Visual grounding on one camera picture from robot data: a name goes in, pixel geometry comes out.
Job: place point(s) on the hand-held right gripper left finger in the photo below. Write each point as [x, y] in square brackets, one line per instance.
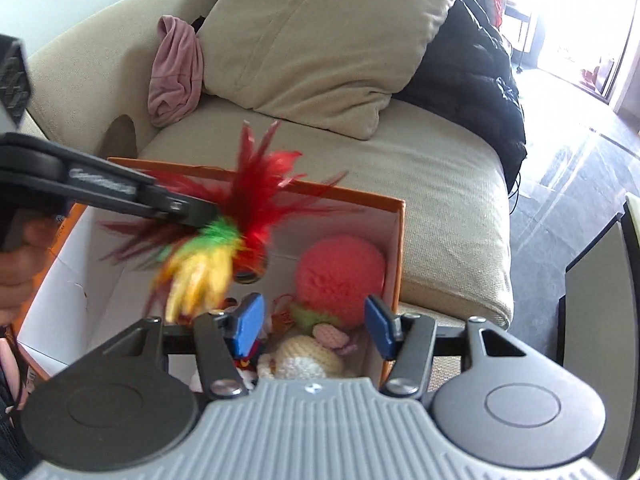
[249, 324]

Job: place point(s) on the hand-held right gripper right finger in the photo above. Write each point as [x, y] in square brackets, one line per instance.
[376, 327]

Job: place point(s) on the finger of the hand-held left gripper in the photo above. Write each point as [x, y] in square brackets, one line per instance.
[150, 195]

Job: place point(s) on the colourful feather toy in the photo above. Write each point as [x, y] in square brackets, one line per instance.
[220, 255]

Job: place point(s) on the orange cardboard box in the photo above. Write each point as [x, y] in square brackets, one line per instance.
[125, 280]

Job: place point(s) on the person's left hand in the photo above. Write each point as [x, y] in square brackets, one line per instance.
[17, 280]

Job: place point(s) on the small red blue figurine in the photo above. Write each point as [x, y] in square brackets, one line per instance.
[247, 367]

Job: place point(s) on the red foam ball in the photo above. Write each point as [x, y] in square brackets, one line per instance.
[340, 280]

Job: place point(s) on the brown sock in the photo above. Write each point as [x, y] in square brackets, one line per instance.
[120, 137]

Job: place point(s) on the cream crochet doll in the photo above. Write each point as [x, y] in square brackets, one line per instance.
[310, 360]

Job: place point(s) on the pink cloth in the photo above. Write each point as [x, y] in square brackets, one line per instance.
[175, 70]

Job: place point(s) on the beige sofa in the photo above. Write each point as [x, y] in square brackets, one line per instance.
[440, 175]

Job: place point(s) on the dark framed side table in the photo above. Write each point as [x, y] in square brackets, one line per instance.
[600, 280]

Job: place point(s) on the beige cushion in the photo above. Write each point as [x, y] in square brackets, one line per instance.
[320, 40]

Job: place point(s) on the black jacket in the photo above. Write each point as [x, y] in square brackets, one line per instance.
[475, 70]

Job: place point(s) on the black metal rack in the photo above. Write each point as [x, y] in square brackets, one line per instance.
[520, 15]

